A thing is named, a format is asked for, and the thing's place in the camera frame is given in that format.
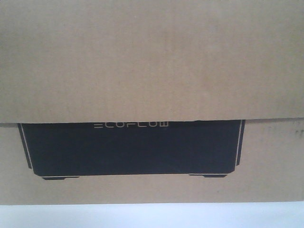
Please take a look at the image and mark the brown EcoFlow cardboard box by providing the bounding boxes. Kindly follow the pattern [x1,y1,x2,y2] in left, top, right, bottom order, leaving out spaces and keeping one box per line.
[0,0,304,205]

